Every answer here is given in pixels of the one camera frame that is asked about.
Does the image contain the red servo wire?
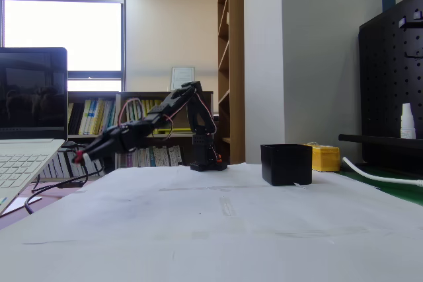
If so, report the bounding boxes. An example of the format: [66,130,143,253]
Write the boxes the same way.
[117,97,147,129]

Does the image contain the black laptop cable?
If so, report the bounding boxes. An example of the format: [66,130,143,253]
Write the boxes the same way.
[24,189,82,216]
[31,141,106,194]

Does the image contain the white plastic bottle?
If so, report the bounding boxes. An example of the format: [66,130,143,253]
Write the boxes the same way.
[399,102,417,140]

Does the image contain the low bookshelf with books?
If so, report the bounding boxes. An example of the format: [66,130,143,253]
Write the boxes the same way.
[67,90,215,179]

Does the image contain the tall wooden bookshelf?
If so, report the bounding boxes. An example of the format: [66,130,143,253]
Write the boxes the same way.
[217,0,245,166]

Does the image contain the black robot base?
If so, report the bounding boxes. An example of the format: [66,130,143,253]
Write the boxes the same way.
[190,133,229,173]

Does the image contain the bright window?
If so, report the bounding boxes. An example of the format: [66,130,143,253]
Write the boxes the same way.
[0,0,126,93]

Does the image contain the white laptop with dark screen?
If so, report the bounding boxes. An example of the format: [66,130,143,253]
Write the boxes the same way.
[0,46,69,217]

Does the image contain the black pegboard stand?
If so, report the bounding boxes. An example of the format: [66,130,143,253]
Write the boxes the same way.
[338,0,423,166]

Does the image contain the framed certificate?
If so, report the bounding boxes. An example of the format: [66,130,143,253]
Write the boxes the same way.
[171,66,196,90]

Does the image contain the white power cable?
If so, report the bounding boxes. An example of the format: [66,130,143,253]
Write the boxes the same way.
[342,156,423,188]

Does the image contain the white card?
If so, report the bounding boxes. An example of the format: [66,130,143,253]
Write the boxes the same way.
[6,197,44,213]

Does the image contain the yellow cardboard box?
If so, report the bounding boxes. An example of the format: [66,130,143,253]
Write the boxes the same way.
[303,143,341,173]

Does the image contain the black square cup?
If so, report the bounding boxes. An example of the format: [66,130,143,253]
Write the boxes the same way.
[260,143,313,186]

